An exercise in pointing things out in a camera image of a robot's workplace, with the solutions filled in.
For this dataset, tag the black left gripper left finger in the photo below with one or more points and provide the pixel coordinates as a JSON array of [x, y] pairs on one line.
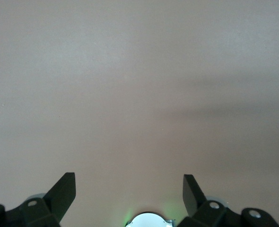
[[61, 198]]

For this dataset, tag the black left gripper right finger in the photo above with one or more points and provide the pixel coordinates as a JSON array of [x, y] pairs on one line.
[[192, 196]]

